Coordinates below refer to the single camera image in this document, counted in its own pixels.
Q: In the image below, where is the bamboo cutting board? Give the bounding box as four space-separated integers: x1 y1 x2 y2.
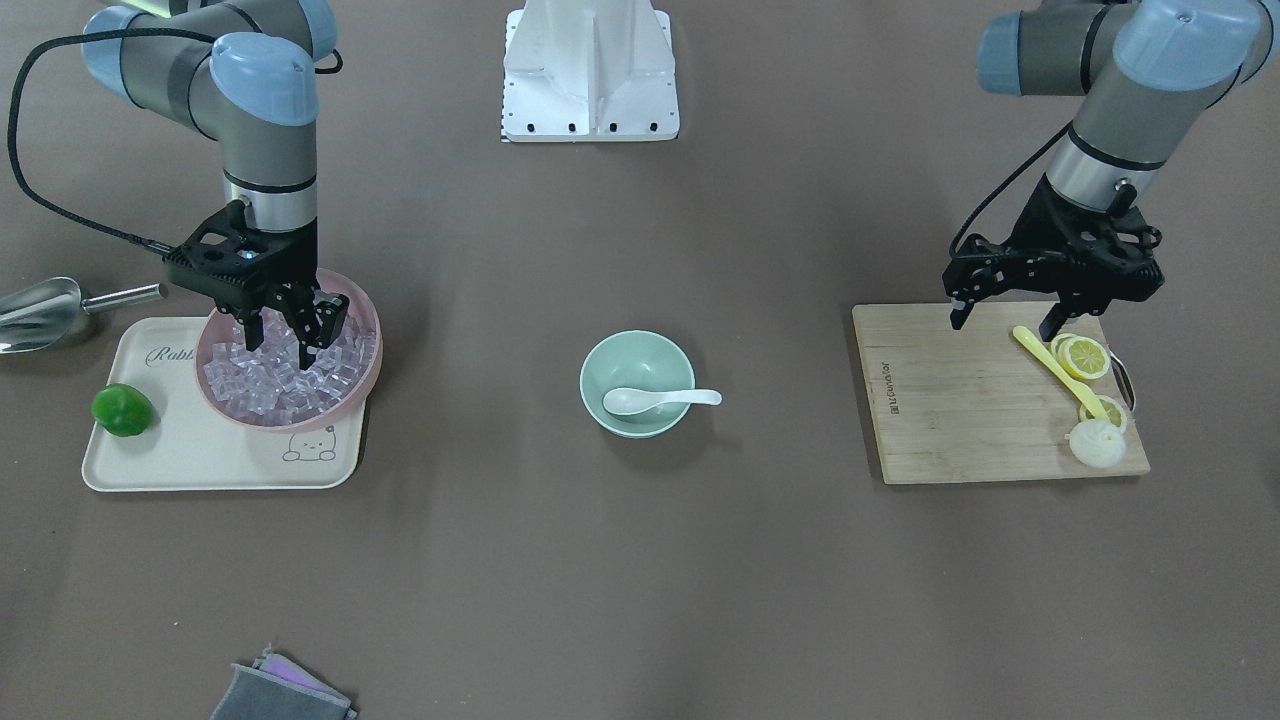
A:
851 300 1149 486

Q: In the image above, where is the yellow plastic spoon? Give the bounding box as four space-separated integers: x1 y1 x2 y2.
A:
1010 325 1107 420

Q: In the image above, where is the lemon slice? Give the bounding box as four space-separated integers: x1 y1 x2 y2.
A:
1052 334 1112 382
1078 395 1130 436

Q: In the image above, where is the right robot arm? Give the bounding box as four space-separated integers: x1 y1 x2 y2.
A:
6 1 349 369

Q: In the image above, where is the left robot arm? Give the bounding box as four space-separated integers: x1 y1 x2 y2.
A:
942 1 1277 341

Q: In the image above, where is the metal ice scoop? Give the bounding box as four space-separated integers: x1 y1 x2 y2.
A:
1 277 168 354

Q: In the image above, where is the pink bowl of ice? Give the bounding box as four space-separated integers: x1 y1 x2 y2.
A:
195 269 384 433

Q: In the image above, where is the cream serving tray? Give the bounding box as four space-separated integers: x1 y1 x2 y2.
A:
81 316 364 492

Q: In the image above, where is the grey cloth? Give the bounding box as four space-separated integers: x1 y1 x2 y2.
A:
210 651 358 719

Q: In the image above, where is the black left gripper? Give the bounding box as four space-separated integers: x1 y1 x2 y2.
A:
943 178 1164 343

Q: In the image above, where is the white ceramic spoon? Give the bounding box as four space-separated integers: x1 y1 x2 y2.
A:
602 387 723 416

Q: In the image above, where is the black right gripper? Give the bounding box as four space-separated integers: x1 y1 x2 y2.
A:
163 200 349 372

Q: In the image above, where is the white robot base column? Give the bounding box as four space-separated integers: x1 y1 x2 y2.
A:
500 1 681 143

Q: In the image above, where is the green bowl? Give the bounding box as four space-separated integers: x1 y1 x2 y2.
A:
579 331 695 439

